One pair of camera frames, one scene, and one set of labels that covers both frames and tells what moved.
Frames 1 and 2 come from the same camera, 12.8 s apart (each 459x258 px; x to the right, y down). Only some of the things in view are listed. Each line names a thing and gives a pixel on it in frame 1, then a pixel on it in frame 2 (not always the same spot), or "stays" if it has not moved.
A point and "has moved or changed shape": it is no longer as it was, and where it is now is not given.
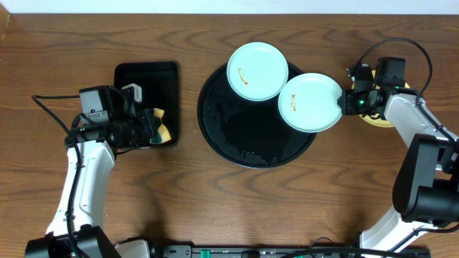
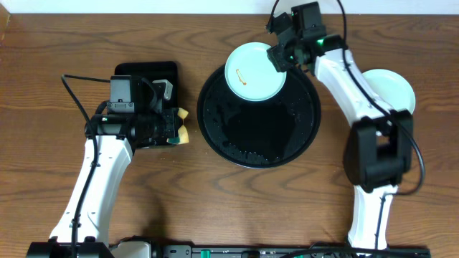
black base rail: x=214 y=251 stays
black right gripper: x=348 y=102 -> x=280 y=58
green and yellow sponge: x=163 y=135 has moved or changed shape
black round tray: x=245 y=132 stays
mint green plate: x=257 y=71 stays
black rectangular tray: x=158 y=82 stays
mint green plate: x=308 y=102 has moved or changed shape
